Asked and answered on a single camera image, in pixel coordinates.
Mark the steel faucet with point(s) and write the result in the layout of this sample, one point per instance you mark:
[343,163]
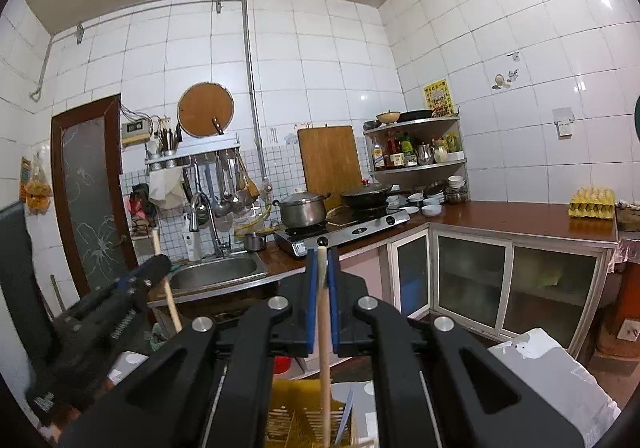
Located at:
[220,245]

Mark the kitchen counter cabinet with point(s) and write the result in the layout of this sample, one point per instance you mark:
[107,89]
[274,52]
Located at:
[475,278]

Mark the steel corner shelf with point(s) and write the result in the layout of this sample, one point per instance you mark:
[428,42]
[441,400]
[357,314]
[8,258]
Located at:
[425,166]

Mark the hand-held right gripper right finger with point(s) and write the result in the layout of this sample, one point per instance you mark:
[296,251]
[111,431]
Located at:
[334,308]

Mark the small steel saucepan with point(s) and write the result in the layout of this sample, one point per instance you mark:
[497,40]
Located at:
[255,242]

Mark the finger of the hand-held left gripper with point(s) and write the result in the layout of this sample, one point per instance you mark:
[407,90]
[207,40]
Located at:
[145,273]

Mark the yellow egg carton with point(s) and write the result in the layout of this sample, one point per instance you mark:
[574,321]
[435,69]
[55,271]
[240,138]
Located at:
[592,203]

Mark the row of hanging kitchen utensils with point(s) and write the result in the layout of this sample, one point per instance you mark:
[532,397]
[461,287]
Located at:
[222,198]

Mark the pale blue knife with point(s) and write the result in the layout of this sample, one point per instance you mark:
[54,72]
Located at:
[345,418]

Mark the tan bowl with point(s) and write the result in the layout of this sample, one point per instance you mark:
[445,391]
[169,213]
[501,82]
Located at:
[387,117]

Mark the black wok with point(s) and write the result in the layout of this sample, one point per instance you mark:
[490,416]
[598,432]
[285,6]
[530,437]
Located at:
[365,198]

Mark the yellow wall meter box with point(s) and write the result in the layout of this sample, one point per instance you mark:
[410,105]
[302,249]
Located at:
[135,133]

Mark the steel cooking pot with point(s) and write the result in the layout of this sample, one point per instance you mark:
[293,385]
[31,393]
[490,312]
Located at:
[300,213]

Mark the knives in rack cups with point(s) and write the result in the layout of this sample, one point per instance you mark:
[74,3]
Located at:
[170,141]

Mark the black chair back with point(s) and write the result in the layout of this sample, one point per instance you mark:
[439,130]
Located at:
[20,278]

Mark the white soap bottle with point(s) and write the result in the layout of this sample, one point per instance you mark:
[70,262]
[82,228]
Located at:
[192,243]

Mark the white wall socket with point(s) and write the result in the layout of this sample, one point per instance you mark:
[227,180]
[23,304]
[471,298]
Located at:
[564,123]

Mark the single bamboo chopstick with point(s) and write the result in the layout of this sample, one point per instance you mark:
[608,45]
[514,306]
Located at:
[171,298]
[324,378]

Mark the stack of white bowls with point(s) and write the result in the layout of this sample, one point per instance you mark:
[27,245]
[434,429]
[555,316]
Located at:
[430,210]

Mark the row of condiment bottles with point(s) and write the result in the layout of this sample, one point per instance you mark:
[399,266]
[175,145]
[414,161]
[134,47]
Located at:
[395,151]

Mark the steel gas stove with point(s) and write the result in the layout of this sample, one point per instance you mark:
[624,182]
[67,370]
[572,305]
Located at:
[360,228]

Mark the wall sticker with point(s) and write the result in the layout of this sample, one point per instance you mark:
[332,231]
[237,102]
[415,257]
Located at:
[498,81]

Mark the round wooden board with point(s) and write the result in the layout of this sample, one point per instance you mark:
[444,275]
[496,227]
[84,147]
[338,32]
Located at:
[202,108]

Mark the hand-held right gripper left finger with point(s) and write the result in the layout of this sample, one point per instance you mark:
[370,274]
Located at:
[312,308]

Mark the black pan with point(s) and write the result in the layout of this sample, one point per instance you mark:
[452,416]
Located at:
[415,116]

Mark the green round board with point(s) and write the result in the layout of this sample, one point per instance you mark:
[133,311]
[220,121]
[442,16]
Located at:
[638,118]

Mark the red hanging bag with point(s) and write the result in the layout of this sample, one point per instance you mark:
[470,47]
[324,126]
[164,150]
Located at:
[140,205]

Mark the rectangular wooden cutting board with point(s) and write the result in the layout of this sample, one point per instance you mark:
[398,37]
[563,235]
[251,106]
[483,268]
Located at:
[327,158]

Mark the brown framed glass door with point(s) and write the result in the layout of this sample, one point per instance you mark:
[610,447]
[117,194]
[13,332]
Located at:
[90,188]

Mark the white hanging cloth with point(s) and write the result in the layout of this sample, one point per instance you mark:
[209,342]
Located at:
[167,190]

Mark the steel sink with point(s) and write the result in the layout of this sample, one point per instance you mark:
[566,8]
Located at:
[215,273]

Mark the grey wall pipe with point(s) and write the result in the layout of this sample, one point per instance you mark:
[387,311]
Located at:
[248,78]

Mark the yellow perforated utensil holder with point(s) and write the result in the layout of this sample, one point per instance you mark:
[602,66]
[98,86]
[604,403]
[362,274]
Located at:
[300,393]

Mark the steel wall rack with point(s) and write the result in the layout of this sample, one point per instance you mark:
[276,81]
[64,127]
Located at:
[200,151]

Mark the plastic bags on wall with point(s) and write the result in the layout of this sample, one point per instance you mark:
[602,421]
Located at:
[37,193]

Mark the yellow wall poster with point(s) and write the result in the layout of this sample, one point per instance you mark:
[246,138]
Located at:
[437,98]

